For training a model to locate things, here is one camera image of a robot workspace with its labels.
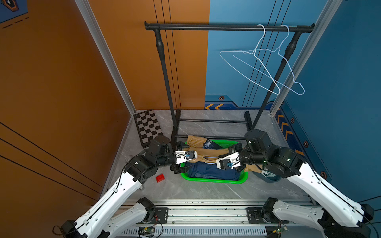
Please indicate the white wire hanger navy shirt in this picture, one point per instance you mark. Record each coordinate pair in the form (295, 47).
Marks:
(243, 60)

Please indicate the aluminium corner post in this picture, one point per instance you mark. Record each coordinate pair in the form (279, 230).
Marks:
(321, 25)
(100, 41)

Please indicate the light blue wire hanger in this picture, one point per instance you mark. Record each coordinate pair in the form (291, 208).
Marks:
(287, 48)

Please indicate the aluminium corner post left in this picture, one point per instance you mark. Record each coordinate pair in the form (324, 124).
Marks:
(100, 41)

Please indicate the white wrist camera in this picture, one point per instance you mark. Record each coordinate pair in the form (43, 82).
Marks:
(184, 156)
(229, 162)

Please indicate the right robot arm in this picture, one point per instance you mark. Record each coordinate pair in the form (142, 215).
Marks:
(336, 215)

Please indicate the tan yellow t-shirt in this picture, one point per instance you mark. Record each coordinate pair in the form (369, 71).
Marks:
(196, 143)

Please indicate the white wire hanger tan shirt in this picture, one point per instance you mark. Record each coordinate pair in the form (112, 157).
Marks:
(207, 158)

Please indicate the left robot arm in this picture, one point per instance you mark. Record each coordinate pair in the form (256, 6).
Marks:
(99, 221)

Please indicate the black clothes rack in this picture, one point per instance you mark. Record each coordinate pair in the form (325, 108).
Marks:
(209, 80)

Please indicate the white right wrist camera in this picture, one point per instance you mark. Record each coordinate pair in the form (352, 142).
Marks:
(229, 162)

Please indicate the navy printed t-shirt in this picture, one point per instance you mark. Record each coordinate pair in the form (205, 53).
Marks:
(200, 171)

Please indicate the green plastic basket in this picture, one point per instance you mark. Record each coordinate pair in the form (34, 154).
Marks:
(243, 175)

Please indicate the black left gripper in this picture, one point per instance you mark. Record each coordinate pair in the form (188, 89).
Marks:
(179, 168)

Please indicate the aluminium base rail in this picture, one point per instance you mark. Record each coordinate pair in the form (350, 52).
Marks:
(201, 218)

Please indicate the green circuit board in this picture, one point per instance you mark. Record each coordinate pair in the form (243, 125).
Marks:
(146, 232)

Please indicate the checkered chess board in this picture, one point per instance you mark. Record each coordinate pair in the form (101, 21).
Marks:
(147, 126)

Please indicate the red toy block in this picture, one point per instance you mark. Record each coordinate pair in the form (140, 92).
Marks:
(160, 178)

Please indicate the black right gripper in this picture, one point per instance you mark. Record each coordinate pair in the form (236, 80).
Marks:
(234, 148)

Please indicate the aluminium corner post right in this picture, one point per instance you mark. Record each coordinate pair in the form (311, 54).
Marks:
(321, 25)

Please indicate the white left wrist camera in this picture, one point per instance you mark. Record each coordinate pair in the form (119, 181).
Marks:
(184, 156)

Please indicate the teal plastic bin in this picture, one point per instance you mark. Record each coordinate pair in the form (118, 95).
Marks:
(267, 176)

